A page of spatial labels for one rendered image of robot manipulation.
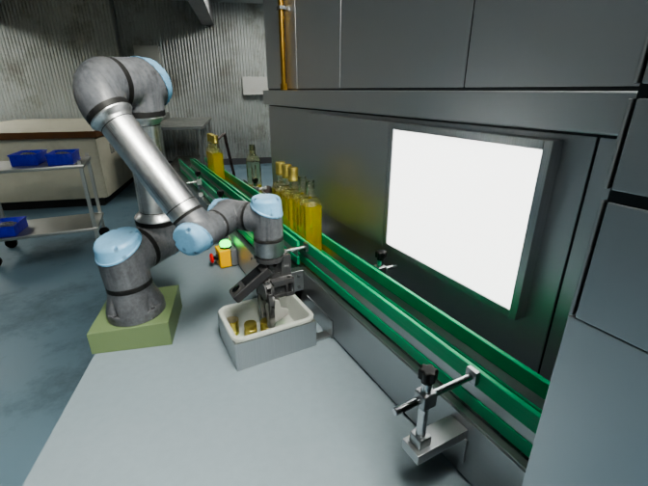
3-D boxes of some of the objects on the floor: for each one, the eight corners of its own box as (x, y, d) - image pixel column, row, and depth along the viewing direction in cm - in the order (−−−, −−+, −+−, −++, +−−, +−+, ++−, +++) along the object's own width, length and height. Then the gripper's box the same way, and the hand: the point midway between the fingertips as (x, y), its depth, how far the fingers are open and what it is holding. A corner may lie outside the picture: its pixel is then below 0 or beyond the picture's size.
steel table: (216, 166, 748) (210, 111, 710) (209, 191, 568) (201, 118, 529) (176, 168, 735) (168, 111, 696) (155, 193, 554) (143, 119, 516)
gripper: (296, 258, 96) (299, 330, 104) (279, 244, 105) (282, 310, 113) (264, 265, 92) (269, 339, 100) (249, 250, 101) (255, 318, 109)
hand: (266, 323), depth 105 cm, fingers closed on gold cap, 3 cm apart
